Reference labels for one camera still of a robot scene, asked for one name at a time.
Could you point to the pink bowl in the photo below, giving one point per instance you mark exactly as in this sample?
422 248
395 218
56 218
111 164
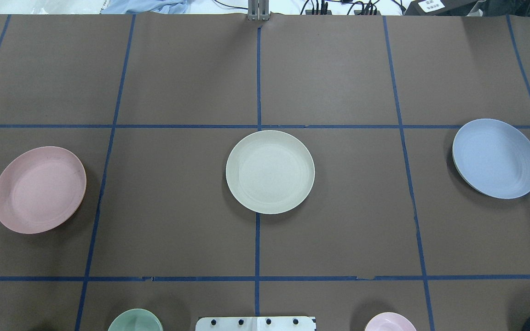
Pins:
389 321

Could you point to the blue plate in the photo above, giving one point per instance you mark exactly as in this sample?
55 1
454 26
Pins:
493 158

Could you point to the cream plate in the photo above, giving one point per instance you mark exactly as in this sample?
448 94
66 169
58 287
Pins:
270 172

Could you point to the green bowl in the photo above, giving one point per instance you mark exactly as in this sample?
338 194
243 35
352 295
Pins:
136 319

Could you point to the blue cloth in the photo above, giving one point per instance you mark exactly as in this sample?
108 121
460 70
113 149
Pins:
141 6

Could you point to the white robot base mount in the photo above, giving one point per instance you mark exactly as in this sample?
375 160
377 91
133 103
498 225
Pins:
256 323

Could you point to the aluminium frame post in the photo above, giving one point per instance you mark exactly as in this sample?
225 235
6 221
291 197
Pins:
258 10

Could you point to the pink plate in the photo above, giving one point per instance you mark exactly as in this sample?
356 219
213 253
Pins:
41 189

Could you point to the black box with label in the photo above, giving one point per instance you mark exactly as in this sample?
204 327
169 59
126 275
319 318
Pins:
455 8

